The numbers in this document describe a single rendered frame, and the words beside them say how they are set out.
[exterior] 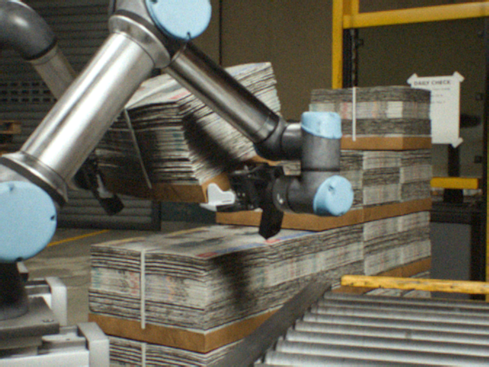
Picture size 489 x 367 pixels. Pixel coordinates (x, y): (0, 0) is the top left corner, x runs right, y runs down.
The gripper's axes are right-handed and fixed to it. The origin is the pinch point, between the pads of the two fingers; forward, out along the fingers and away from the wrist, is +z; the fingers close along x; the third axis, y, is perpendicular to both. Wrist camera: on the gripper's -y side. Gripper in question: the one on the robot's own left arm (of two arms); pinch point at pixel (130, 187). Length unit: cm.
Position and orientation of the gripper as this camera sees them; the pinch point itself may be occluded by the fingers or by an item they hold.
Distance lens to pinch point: 199.0
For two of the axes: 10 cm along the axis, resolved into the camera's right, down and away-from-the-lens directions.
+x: 6.9, -4.0, 6.1
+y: -2.7, -9.2, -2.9
